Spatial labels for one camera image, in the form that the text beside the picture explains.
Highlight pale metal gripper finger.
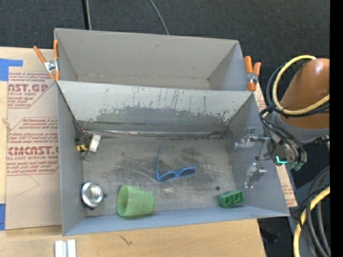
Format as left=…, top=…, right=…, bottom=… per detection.
left=234, top=128, right=270, bottom=149
left=243, top=162, right=268, bottom=190

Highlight green toy block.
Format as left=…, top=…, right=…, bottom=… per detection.
left=218, top=190, right=245, bottom=209

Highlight blue sunglasses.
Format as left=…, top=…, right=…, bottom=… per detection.
left=154, top=145, right=197, bottom=183

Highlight grey metal bin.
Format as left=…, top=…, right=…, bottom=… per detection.
left=53, top=27, right=292, bottom=237

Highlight green plastic cup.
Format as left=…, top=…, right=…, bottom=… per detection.
left=116, top=184, right=155, bottom=220

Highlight white tape roll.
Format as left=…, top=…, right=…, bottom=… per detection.
left=88, top=133, right=102, bottom=153

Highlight shiny silver round cup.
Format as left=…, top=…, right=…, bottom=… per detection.
left=80, top=181, right=105, bottom=210

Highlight brown cardboard board red print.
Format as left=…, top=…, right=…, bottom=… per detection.
left=0, top=46, right=299, bottom=231

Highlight black cylinder on white bracket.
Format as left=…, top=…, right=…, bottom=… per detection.
left=312, top=134, right=330, bottom=144

